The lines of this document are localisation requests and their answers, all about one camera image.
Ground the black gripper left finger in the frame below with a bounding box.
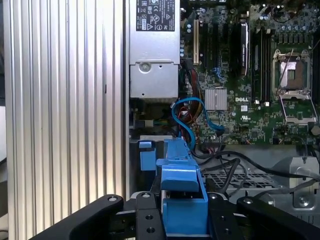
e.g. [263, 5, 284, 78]
[28, 191, 166, 240]

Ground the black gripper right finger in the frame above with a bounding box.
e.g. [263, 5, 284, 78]
[207, 192, 320, 240]

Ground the hard disk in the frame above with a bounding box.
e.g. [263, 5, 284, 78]
[156, 138, 210, 238]

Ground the black looped disk wire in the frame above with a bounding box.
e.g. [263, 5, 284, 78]
[199, 149, 249, 197]

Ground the blue plastic disk carrier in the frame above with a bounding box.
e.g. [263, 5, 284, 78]
[138, 140, 158, 172]

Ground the black RAM slot bank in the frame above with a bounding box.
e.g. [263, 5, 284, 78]
[311, 32, 320, 101]
[251, 28, 272, 102]

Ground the white expansion slot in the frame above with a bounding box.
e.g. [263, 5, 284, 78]
[192, 19, 200, 66]

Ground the black open PC case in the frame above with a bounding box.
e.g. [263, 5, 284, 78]
[124, 0, 320, 221]

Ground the grey perforated drive cage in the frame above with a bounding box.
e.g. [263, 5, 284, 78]
[199, 147, 320, 221]

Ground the green motherboard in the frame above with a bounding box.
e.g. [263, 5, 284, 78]
[179, 4, 320, 146]

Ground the silver finned chipset heatsink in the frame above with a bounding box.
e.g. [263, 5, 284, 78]
[204, 87, 228, 111]

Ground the metal socket cover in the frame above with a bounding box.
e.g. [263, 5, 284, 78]
[278, 90, 318, 126]

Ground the thin metal locking lever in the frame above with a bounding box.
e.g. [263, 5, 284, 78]
[308, 36, 320, 50]
[276, 48, 295, 92]

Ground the CPU socket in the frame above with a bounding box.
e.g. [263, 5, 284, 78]
[272, 48, 312, 92]

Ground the silver power supply unit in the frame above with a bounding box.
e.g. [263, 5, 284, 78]
[129, 0, 181, 99]

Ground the black graphics card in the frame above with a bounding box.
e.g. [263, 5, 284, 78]
[233, 21, 251, 77]

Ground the long black wire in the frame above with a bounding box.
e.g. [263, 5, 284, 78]
[197, 149, 320, 182]

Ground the blue data wire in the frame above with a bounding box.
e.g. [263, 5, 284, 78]
[171, 96, 226, 151]

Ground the multicolour power wire bundle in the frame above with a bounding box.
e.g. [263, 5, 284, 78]
[179, 58, 203, 148]

